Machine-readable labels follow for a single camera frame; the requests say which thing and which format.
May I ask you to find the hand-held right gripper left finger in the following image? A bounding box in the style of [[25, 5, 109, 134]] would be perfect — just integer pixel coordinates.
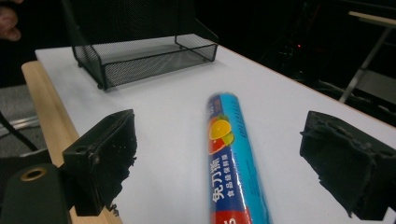
[[62, 108, 138, 217]]

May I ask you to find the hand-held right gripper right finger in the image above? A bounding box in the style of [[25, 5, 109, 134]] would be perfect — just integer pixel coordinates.
[[299, 110, 396, 222]]

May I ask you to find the black mesh desk tray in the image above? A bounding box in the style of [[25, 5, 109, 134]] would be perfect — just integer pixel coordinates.
[[61, 0, 219, 91]]

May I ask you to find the blue cling film roll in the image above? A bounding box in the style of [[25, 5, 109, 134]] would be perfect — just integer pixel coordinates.
[[205, 91, 274, 224]]

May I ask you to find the metal stand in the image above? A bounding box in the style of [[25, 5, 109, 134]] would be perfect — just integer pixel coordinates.
[[338, 10, 396, 105]]

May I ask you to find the black cable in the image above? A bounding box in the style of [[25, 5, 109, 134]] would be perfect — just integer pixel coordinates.
[[0, 111, 39, 152]]

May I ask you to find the metal floor rail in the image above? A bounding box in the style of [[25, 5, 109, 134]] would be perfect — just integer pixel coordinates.
[[0, 116, 41, 137]]

